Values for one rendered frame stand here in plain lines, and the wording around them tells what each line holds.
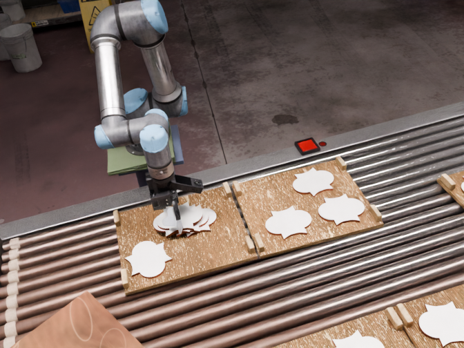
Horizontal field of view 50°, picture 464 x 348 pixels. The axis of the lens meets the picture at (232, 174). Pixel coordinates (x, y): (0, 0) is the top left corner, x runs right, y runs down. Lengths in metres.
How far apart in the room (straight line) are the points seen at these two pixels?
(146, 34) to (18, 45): 3.43
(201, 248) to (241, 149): 1.96
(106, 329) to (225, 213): 0.58
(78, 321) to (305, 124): 2.64
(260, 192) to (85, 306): 0.71
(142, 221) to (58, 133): 2.45
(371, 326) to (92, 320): 0.72
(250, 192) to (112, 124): 0.54
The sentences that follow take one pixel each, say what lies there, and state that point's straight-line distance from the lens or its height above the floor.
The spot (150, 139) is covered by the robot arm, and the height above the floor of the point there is 1.32.
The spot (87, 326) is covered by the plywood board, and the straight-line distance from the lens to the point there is 1.36.
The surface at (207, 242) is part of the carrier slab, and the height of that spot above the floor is 0.94.
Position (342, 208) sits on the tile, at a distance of 1.66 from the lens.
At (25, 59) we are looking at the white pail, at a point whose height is 0.13.
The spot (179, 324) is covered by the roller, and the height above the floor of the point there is 0.91.
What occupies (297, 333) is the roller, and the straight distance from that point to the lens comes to 1.40.
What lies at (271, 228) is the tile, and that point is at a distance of 1.60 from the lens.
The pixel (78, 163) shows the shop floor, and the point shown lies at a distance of 3.68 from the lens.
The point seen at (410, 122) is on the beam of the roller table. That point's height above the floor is 0.92.
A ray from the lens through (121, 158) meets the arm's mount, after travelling 2.08.
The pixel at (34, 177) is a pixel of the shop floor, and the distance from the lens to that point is 3.71.
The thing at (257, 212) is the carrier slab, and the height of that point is 0.94.
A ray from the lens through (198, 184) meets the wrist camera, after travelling 1.54.
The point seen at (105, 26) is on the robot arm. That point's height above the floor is 1.49.
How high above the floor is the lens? 2.11
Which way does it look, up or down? 40 degrees down
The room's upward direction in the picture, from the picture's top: 7 degrees counter-clockwise
